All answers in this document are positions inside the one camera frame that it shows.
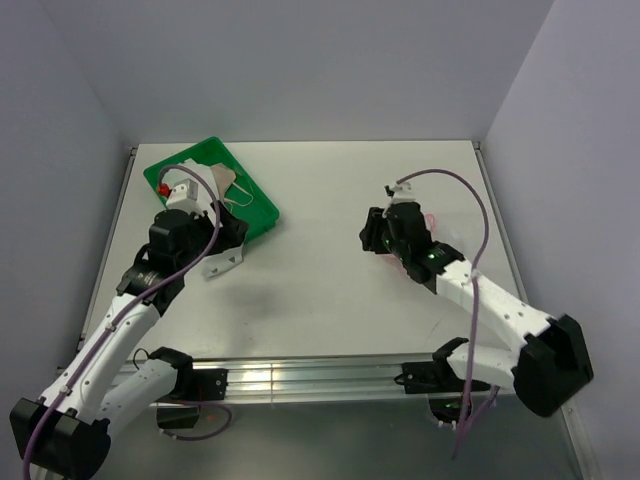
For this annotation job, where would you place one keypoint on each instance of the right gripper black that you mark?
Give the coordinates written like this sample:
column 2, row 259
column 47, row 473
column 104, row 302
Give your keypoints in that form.
column 370, row 234

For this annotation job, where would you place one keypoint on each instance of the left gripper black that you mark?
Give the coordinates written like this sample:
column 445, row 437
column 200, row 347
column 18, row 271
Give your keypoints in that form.
column 233, row 233

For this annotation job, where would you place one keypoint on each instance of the white mesh laundry bag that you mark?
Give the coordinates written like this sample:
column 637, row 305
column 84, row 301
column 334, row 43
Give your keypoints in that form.
column 440, row 235

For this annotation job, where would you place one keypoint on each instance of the white bra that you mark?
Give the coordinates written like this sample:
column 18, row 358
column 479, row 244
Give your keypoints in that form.
column 200, row 190

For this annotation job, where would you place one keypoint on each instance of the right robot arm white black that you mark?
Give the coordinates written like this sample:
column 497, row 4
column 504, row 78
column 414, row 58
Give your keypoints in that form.
column 545, row 361

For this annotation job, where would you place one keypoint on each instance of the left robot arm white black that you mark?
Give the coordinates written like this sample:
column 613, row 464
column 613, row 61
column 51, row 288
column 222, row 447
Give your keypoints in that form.
column 69, row 429

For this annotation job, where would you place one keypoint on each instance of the beige pink bra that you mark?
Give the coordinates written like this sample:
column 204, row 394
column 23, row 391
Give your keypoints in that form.
column 226, row 180

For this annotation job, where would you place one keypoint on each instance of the green plastic tray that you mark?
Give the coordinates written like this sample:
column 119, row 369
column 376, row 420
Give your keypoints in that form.
column 261, row 215

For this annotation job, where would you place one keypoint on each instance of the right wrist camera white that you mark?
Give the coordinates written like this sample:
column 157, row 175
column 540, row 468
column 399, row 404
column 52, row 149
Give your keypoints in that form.
column 399, row 193

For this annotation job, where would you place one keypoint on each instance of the aluminium front rail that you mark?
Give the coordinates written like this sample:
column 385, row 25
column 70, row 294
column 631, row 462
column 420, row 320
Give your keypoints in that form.
column 310, row 380

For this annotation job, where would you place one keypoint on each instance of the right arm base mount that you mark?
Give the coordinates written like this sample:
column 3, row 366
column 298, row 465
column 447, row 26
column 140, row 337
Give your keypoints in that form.
column 444, row 390

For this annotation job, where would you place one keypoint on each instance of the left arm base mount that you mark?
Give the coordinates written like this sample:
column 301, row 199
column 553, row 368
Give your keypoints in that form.
column 177, row 417

